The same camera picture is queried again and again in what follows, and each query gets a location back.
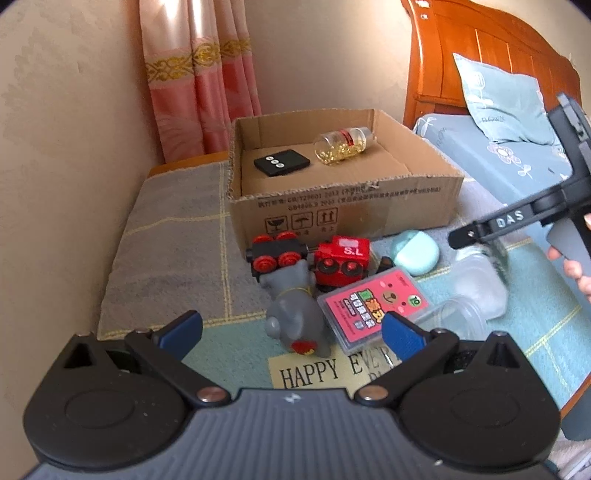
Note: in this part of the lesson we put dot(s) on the red toy train car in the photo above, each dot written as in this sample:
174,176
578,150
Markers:
344,251

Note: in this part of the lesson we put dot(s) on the mint green earbuds case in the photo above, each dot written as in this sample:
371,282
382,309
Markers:
415,254

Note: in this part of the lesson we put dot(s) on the bed with blue floral sheet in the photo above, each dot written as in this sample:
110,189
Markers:
485,170

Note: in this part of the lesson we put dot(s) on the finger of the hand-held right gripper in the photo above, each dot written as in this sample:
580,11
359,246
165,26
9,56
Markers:
498,224

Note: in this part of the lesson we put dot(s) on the black toy train car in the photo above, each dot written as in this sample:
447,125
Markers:
277,251

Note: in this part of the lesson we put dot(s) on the brown cardboard box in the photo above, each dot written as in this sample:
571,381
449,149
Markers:
369,203

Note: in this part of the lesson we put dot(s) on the pink card case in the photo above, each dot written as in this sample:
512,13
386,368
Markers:
360,304

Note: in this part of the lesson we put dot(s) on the clear square plastic container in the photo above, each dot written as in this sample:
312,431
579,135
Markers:
480,286

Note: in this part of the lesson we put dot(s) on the person's right hand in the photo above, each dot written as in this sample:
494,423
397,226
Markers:
579,274

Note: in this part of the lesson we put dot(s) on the grey toy elephant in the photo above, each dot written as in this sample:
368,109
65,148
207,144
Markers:
295,314

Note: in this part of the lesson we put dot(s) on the clear bottle of yellow capsules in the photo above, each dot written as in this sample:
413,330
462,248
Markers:
341,145

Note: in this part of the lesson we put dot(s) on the grey and teal checked mat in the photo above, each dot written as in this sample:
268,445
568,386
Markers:
161,240

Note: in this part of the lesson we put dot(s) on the light blue floral pillow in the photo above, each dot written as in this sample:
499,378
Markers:
503,101

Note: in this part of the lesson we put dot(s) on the wooden bed headboard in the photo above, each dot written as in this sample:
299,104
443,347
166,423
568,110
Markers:
461,37

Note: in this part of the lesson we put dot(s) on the clear round plastic cup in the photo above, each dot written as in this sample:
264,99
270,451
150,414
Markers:
455,318

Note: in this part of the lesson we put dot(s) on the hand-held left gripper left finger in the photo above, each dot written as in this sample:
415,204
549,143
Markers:
180,330

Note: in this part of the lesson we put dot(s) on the black remote control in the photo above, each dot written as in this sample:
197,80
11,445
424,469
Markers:
281,162

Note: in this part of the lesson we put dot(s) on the pink patterned curtain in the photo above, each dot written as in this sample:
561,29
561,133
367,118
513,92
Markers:
198,78

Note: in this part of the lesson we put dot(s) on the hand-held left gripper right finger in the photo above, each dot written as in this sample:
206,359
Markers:
401,337

